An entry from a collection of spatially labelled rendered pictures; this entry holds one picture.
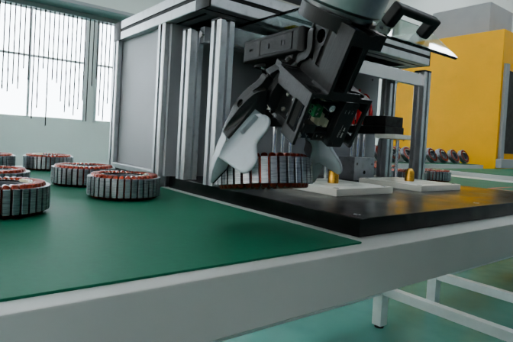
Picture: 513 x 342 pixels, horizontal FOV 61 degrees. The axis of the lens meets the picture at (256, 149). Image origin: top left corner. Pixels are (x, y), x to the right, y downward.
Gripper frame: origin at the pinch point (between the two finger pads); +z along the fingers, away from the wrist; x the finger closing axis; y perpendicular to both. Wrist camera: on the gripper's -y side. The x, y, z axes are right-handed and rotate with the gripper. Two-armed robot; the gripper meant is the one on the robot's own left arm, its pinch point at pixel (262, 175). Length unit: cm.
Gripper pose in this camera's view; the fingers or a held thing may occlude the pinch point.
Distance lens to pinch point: 50.3
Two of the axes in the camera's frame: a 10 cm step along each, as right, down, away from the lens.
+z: -3.0, 8.4, 4.5
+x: 8.6, 0.4, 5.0
